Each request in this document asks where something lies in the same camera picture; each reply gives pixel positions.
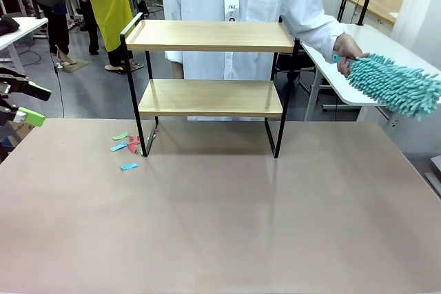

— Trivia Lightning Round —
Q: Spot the teal microfibre duster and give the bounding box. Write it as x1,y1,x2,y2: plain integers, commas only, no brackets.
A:
331,52,441,122

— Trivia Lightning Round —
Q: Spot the person's left hand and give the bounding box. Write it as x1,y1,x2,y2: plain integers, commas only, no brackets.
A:
333,33,370,78

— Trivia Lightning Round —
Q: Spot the cardboard box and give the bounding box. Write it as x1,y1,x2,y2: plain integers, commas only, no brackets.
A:
6,120,35,144

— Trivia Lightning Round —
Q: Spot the dark blue floor object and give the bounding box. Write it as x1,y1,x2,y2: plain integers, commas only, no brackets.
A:
0,127,19,162

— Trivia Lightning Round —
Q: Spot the cardboard floor mat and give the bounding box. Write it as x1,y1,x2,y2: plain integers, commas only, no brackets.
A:
57,59,91,74

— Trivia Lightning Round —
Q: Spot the white desk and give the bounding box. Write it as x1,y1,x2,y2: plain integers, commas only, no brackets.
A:
0,17,49,120
299,23,441,126

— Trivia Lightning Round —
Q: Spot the black bag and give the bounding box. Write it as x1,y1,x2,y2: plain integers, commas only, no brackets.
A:
0,14,21,37

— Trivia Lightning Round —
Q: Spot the mannequin in yellow skirt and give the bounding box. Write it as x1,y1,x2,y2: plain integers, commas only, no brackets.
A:
74,0,145,75

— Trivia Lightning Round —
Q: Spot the person in white shirt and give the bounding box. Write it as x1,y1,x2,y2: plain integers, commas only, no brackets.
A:
161,0,349,121

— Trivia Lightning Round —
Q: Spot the black office chair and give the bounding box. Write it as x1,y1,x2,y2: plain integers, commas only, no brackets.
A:
275,45,327,94

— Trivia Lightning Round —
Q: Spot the wooden-top table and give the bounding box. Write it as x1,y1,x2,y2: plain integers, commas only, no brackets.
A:
342,0,404,27

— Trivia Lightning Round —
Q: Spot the grey metal stand base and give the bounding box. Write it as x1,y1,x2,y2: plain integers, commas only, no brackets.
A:
423,154,441,200

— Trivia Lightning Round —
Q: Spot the black floor cable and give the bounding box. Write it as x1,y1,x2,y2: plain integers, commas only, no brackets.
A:
50,44,67,119

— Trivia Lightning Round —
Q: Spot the two-tier wooden black-frame shelf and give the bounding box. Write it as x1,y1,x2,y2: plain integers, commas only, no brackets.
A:
119,12,300,160

